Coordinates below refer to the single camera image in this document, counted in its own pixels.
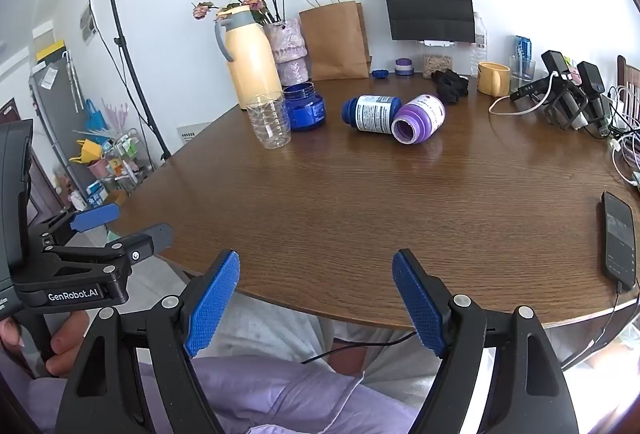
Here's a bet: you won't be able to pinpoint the yellow thermos jug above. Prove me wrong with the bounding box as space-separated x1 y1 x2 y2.
215 4 284 111

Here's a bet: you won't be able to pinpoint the bundle of white cables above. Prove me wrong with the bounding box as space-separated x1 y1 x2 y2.
606 86 640 189

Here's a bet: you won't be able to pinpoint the blue bag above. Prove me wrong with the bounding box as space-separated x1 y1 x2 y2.
84 100 104 131

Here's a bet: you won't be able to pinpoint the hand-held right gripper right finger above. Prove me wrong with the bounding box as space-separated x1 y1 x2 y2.
391 249 581 434

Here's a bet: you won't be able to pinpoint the person's light grey garment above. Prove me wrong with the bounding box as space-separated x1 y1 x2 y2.
120 254 596 407

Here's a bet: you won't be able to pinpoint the cluttered storage cart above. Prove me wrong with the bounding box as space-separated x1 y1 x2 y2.
70 126 157 211

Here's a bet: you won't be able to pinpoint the pale pink vase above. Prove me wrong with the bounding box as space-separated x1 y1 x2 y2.
263 18 311 87

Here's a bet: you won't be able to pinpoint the yellow mug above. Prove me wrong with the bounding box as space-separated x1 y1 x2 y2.
476 61 512 96

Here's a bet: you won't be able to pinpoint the brown paper bag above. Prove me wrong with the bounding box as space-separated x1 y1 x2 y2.
299 0 372 81

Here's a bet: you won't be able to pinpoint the thin black cable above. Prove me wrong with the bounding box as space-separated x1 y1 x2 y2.
300 283 627 372

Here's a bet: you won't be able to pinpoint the black smartphone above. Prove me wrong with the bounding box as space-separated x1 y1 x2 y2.
600 191 639 293

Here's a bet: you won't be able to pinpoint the clear ribbed plastic cup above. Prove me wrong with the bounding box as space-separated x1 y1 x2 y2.
246 91 292 149

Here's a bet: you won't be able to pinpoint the white charging cable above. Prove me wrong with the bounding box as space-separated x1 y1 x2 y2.
488 72 557 117

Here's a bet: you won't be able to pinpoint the wooden chair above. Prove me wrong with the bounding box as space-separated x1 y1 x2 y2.
616 55 640 115

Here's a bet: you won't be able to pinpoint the wide blue plastic jar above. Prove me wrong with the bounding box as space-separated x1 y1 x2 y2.
282 82 327 132

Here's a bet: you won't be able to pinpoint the clear drinking glass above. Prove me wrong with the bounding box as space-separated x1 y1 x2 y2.
509 54 537 82

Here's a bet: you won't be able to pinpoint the white wall vent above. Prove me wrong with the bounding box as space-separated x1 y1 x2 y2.
177 122 214 145

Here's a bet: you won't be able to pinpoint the person's lavender garment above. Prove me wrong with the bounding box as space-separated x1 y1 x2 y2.
10 356 418 434

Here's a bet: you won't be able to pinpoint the person's left hand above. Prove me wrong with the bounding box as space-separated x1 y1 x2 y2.
0 311 106 380

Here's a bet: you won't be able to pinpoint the blue bottle with white label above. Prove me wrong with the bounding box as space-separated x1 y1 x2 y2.
341 94 403 133

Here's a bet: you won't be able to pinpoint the black gloves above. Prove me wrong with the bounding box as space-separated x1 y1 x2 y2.
431 70 470 104

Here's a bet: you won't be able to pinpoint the purple bottle with white label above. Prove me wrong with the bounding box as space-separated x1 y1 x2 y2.
391 94 447 145

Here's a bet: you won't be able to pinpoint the glass jar with brown contents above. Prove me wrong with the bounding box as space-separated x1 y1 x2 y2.
421 52 453 79

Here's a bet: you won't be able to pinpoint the black hand-held device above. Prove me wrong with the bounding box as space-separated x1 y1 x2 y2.
567 61 614 137
510 50 582 131

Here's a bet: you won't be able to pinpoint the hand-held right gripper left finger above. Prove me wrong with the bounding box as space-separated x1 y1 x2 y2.
54 250 241 434

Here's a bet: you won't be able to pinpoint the clear plastic water bottle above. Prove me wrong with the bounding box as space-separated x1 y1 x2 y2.
470 12 489 77

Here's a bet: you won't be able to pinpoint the grey refrigerator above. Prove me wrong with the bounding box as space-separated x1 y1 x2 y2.
28 54 93 202

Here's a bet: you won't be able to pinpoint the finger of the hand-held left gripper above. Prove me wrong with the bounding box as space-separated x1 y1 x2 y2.
42 223 174 283
30 203 121 242

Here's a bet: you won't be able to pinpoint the yellow box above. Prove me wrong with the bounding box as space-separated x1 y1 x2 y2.
32 21 67 62

